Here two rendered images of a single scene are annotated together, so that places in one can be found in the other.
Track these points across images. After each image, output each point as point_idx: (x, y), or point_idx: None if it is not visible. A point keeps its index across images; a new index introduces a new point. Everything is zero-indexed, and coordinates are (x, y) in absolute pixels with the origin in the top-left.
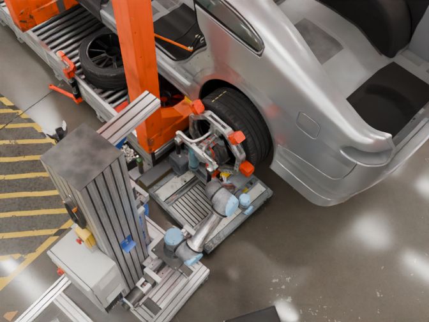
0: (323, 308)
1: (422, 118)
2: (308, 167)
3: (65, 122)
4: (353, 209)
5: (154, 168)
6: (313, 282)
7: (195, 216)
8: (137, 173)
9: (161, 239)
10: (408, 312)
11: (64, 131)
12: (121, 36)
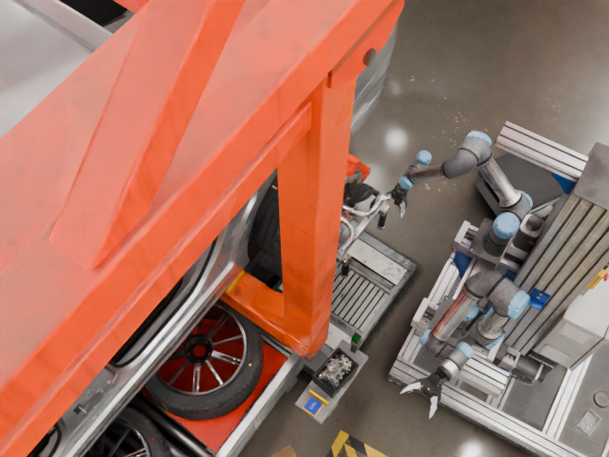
0: (445, 133)
1: None
2: (372, 81)
3: (404, 388)
4: None
5: (307, 363)
6: (418, 145)
7: (369, 291)
8: (356, 355)
9: (489, 260)
10: (424, 52)
11: (421, 382)
12: (321, 259)
